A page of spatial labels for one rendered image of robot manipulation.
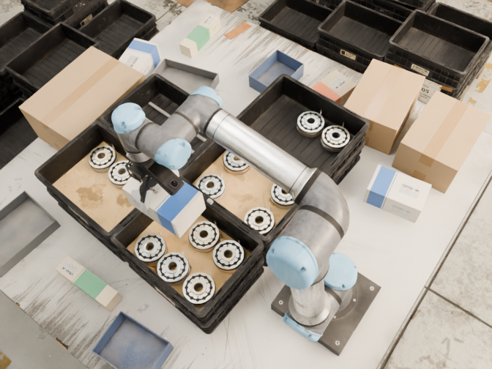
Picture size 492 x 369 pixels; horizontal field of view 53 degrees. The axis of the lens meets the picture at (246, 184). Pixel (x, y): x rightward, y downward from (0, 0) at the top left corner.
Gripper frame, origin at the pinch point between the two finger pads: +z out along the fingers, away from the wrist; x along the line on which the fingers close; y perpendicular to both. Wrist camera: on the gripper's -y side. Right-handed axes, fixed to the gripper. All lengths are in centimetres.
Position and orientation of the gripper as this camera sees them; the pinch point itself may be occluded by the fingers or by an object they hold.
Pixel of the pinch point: (163, 195)
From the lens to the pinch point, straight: 143.1
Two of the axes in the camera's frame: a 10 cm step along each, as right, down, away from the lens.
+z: 0.6, 5.2, 8.5
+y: -8.0, -4.9, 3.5
